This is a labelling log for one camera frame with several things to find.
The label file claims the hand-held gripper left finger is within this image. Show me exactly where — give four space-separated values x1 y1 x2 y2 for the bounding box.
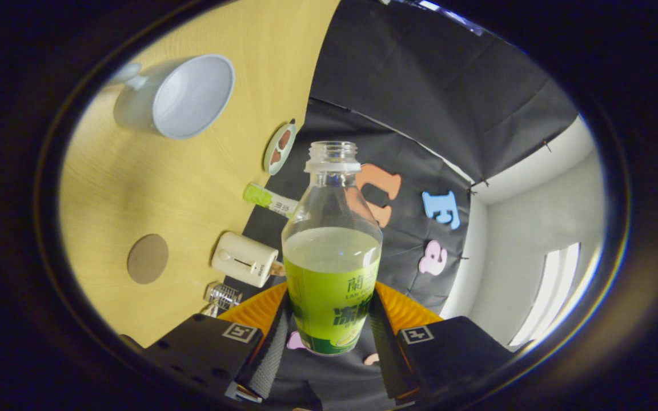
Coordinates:
146 281 291 403

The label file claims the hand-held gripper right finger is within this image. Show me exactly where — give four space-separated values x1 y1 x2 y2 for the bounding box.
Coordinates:
370 280 515 400

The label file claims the green label juice bottle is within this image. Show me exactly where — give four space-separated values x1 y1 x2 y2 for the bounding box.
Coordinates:
281 141 384 356

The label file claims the round brown coaster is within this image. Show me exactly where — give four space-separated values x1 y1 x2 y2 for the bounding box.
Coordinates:
127 233 170 285

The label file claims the white cup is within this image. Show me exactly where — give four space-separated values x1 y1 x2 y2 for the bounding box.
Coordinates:
109 54 236 140

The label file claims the small capped green bottle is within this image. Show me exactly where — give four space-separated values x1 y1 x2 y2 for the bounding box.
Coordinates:
243 182 300 219

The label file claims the metal mesh holder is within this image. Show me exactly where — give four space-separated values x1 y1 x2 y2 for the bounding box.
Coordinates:
202 281 244 312

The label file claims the white toaster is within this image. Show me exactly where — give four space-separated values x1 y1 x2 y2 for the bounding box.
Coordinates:
211 231 279 288

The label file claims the ceiling light panel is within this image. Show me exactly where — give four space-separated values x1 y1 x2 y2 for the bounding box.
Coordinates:
509 243 604 348

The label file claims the pale green plate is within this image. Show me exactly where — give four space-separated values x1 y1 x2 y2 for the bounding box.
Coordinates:
263 119 298 176

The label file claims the wooden table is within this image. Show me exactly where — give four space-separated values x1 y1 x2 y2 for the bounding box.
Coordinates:
58 0 341 349

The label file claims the black backdrop cloth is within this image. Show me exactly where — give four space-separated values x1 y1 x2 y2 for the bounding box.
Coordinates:
223 0 581 411

